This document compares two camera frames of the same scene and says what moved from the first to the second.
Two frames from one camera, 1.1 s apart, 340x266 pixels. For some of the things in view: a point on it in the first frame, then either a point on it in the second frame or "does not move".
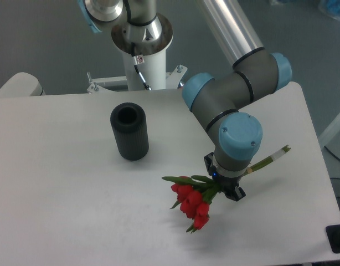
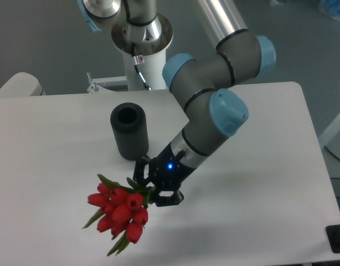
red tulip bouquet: (195, 194) → (123, 212)
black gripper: (227, 185) → (166, 173)
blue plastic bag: (336, 9) does not move
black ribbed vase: (128, 122) does not move
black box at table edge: (337, 236) does not move
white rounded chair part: (21, 84) does not move
